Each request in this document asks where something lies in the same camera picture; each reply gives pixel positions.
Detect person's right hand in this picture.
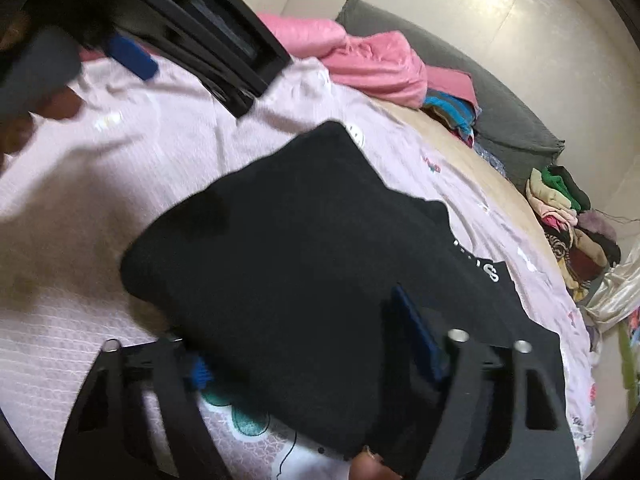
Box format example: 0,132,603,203
350,447,398,480

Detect pink plush blanket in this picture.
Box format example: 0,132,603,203
257,12,351,63

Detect tan mattress cover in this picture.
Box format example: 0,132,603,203
370,97,551,241

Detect folded pink cloth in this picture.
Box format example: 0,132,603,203
422,65,478,106

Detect lilac floral bedsheet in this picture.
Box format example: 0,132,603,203
0,55,601,480

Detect grey cushion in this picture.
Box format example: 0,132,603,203
335,0,566,186

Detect cream satin cloth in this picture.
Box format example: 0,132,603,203
582,245,640,331

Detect pile of assorted clothes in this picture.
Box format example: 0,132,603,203
525,164,623,301

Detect black garment with orange cuffs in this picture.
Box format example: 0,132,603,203
120,120,568,466

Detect person's left hand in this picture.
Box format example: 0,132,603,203
0,85,85,170

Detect green patterned cloth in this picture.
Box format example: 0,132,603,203
617,307,640,396

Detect blue striped cloth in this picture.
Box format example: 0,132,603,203
422,90,506,176

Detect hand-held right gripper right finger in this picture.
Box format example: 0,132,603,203
392,284,583,480

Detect pink crumpled garment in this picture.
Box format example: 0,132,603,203
320,30,431,111

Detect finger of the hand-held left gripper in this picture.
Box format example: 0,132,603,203
102,32,160,82
125,0,294,118

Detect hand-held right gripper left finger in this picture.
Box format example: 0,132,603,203
54,337,228,480

